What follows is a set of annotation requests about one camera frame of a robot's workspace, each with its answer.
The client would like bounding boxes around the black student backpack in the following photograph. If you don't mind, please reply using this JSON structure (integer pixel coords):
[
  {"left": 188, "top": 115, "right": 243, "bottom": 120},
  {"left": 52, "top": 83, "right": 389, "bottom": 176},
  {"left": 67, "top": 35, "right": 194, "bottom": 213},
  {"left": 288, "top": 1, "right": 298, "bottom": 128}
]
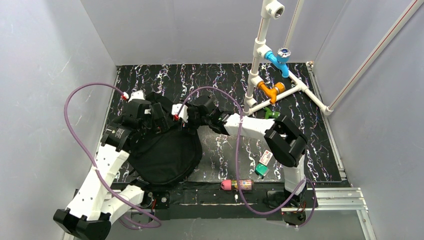
[{"left": 125, "top": 92, "right": 204, "bottom": 186}]

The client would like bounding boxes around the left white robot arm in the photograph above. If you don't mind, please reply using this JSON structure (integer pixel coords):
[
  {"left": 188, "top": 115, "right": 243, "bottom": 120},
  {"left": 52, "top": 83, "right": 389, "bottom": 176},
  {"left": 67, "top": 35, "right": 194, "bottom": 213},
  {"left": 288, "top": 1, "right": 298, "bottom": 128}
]
[{"left": 53, "top": 97, "right": 153, "bottom": 240}]

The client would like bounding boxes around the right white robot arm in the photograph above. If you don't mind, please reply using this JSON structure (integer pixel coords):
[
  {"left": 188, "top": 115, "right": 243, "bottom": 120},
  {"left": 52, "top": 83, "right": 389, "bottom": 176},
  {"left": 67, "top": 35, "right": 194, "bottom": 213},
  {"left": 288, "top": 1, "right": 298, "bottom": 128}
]
[{"left": 172, "top": 96, "right": 308, "bottom": 206}]

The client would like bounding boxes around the pink pencil case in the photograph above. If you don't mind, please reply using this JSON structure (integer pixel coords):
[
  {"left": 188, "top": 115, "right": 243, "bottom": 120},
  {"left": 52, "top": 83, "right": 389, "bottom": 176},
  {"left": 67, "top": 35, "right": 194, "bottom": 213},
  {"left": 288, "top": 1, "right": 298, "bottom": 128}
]
[{"left": 220, "top": 179, "right": 254, "bottom": 191}]

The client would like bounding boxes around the green white pipe fitting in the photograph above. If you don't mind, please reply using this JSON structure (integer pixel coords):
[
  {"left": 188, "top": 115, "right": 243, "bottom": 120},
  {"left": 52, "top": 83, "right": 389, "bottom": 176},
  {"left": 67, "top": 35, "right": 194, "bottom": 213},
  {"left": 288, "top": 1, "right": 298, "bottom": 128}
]
[{"left": 263, "top": 107, "right": 280, "bottom": 119}]

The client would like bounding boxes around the teal eraser block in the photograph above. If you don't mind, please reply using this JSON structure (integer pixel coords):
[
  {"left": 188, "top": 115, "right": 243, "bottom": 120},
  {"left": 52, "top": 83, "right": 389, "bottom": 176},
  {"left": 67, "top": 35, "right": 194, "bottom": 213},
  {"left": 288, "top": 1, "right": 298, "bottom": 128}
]
[{"left": 255, "top": 163, "right": 269, "bottom": 178}]

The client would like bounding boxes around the orange plastic pipe fitting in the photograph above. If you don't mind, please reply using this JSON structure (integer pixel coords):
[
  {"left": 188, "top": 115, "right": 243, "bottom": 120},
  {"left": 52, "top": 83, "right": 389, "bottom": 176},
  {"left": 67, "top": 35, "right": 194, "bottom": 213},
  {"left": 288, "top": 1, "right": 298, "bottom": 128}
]
[{"left": 257, "top": 81, "right": 286, "bottom": 105}]

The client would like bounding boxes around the blue plastic faucet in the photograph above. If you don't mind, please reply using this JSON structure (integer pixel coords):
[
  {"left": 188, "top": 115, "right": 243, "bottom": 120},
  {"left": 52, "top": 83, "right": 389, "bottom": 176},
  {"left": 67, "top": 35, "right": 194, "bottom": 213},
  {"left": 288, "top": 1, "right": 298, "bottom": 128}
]
[{"left": 264, "top": 47, "right": 291, "bottom": 78}]

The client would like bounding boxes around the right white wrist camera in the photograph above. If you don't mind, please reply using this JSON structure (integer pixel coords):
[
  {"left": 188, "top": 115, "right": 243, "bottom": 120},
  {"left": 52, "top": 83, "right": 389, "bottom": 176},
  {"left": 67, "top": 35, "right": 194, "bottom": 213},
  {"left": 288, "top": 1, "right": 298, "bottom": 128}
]
[{"left": 171, "top": 103, "right": 189, "bottom": 123}]

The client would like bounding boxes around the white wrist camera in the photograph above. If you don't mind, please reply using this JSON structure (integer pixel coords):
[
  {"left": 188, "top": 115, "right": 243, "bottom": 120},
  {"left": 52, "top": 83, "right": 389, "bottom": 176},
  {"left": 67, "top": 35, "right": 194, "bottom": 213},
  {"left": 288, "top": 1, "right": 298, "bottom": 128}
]
[
  {"left": 121, "top": 90, "right": 146, "bottom": 103},
  {"left": 171, "top": 103, "right": 189, "bottom": 123}
]

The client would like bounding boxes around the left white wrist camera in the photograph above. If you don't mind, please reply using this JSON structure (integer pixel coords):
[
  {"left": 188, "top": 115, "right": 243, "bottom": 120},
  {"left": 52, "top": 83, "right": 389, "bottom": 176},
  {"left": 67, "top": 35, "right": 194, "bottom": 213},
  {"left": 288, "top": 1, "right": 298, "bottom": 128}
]
[{"left": 121, "top": 90, "right": 146, "bottom": 103}]

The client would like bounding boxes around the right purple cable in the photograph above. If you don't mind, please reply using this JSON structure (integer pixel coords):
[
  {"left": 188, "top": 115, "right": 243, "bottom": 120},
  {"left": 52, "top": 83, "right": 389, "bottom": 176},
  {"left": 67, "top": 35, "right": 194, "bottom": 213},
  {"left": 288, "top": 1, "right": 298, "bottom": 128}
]
[{"left": 174, "top": 86, "right": 317, "bottom": 229}]

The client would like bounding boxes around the purple cable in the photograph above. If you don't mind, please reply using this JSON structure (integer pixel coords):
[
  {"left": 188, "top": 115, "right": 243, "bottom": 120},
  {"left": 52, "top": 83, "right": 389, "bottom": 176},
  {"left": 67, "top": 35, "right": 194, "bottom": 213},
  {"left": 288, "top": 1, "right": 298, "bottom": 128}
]
[
  {"left": 63, "top": 82, "right": 163, "bottom": 231},
  {"left": 174, "top": 86, "right": 317, "bottom": 229}
]

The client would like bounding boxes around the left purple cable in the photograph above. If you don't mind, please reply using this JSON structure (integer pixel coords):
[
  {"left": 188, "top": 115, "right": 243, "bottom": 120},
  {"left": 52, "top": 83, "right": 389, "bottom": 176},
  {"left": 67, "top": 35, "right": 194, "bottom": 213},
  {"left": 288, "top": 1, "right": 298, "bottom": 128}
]
[{"left": 63, "top": 82, "right": 163, "bottom": 231}]

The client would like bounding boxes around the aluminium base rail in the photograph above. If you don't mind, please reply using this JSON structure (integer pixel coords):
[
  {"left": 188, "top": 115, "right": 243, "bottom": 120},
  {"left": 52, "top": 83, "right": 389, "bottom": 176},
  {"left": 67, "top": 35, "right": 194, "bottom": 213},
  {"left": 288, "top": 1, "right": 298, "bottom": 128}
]
[{"left": 62, "top": 180, "right": 377, "bottom": 240}]

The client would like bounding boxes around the white PVC pipe frame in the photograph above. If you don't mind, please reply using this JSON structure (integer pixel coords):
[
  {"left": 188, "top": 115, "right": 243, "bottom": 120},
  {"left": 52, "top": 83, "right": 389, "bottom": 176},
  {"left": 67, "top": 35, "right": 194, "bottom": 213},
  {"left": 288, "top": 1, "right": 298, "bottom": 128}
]
[{"left": 243, "top": 0, "right": 333, "bottom": 116}]

